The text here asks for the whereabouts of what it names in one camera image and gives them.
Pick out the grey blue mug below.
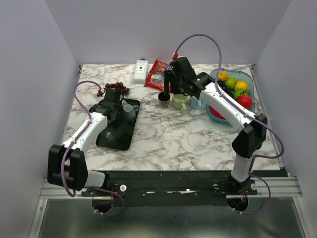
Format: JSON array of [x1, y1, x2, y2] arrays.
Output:
[[123, 104, 139, 121]]

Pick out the light green mug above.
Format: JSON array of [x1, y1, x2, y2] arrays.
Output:
[[172, 94, 189, 111]]

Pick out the brown striped mug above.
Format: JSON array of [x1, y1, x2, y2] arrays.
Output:
[[158, 92, 170, 109]]

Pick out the light blue mug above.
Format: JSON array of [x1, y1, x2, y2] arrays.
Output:
[[189, 97, 203, 109]]

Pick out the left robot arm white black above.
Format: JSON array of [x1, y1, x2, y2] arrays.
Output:
[[47, 89, 123, 197]]

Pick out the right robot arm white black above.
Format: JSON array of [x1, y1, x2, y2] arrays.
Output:
[[164, 57, 267, 194]]

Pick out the red snack bag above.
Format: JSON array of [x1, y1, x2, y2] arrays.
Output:
[[144, 60, 171, 91]]

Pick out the red grape bunch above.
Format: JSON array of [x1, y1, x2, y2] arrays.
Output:
[[97, 82, 130, 97]]

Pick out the white power strip box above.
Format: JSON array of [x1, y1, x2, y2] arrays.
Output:
[[133, 59, 148, 84]]

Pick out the dark green tray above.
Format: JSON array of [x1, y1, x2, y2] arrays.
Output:
[[96, 99, 140, 151]]

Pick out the purple grapes in bowl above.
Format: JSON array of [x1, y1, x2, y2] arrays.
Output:
[[217, 80, 233, 98]]

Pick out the red dragon fruit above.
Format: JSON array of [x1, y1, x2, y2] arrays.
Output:
[[209, 106, 225, 120]]

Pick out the green lime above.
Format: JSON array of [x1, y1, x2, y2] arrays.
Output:
[[225, 77, 237, 90]]

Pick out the green apple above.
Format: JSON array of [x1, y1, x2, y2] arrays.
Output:
[[233, 90, 249, 101]]

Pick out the yellow orange fruit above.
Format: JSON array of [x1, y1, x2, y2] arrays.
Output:
[[234, 81, 248, 91]]

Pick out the teal plastic fruit bowl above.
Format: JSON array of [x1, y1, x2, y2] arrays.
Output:
[[206, 68, 255, 127]]

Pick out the red apple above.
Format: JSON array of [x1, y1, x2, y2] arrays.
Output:
[[236, 95, 253, 110]]

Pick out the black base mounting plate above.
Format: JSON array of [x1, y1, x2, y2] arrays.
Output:
[[81, 170, 258, 207]]

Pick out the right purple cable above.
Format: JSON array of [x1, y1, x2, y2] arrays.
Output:
[[173, 34, 285, 215]]

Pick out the purple cable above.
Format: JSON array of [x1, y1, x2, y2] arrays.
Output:
[[60, 80, 125, 217], [173, 34, 285, 215]]

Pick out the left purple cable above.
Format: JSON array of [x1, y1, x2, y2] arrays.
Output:
[[60, 80, 125, 217]]

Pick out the aluminium rail frame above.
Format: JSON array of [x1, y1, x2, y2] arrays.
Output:
[[29, 169, 311, 238]]

